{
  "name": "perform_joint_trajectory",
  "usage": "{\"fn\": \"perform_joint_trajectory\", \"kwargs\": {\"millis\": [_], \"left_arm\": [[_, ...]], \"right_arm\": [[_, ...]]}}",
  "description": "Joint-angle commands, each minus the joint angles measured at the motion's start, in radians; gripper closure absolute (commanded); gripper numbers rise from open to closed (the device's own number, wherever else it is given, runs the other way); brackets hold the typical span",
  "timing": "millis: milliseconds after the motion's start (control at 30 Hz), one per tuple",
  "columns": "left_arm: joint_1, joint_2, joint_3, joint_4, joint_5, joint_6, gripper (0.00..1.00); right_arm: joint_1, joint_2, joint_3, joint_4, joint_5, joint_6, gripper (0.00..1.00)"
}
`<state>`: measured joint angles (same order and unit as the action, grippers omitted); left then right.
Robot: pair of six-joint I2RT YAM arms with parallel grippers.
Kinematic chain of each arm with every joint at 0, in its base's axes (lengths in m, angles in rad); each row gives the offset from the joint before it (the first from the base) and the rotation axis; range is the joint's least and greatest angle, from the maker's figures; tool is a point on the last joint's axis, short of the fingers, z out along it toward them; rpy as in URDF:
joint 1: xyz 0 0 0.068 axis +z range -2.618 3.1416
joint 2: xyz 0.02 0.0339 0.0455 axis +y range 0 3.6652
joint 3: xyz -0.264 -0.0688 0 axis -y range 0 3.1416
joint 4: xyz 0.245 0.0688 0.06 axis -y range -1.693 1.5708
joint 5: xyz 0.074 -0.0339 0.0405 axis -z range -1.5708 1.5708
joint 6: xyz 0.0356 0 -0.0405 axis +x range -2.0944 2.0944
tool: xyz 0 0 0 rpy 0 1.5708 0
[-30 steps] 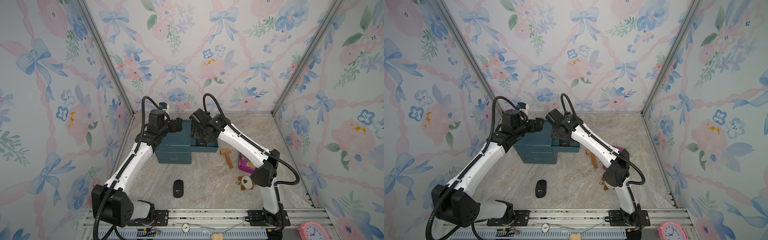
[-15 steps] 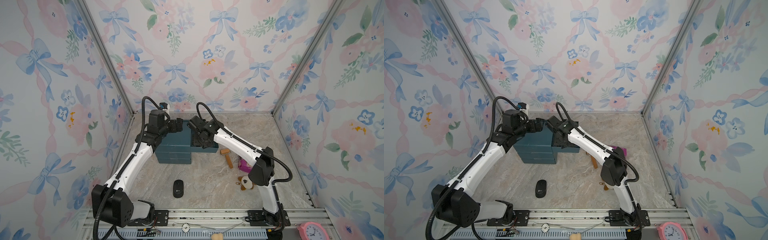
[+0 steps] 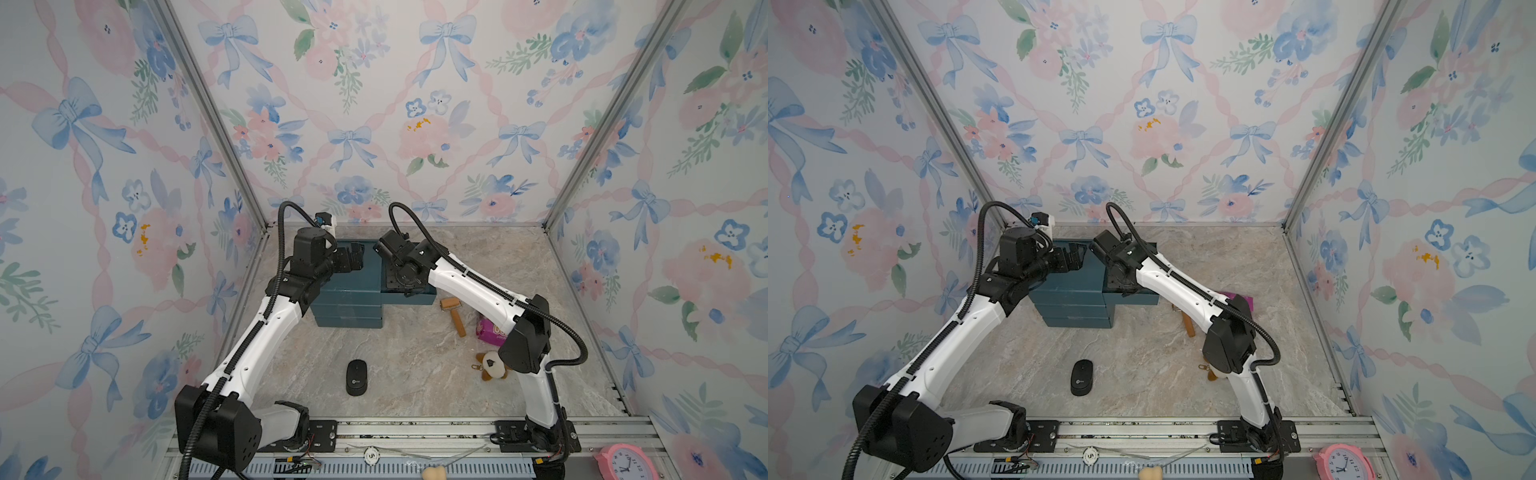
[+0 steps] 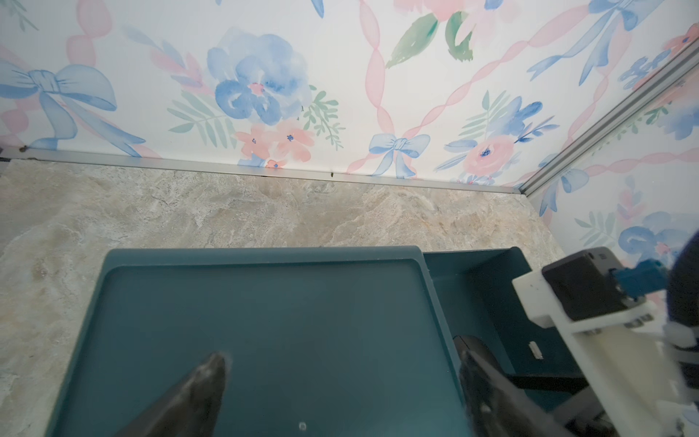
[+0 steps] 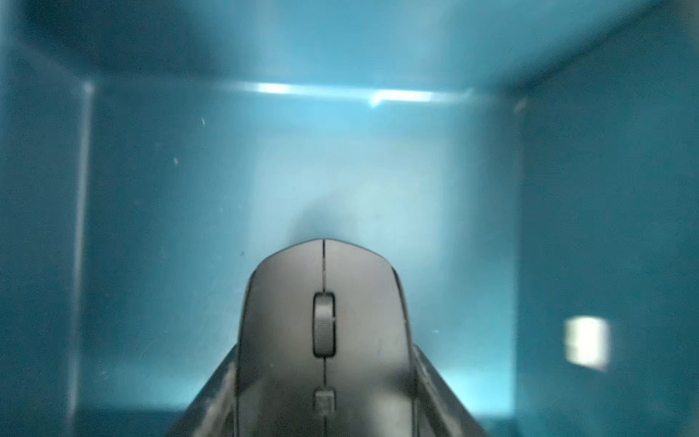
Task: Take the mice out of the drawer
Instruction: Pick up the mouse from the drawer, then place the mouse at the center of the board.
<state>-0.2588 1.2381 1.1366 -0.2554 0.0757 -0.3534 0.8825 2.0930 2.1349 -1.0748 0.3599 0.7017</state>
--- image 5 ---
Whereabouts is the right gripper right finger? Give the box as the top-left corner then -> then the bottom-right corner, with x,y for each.
413,345 -> 486,437

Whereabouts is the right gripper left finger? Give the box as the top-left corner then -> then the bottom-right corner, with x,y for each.
166,346 -> 237,437

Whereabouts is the black computer mouse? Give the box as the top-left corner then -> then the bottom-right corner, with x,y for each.
235,240 -> 418,436

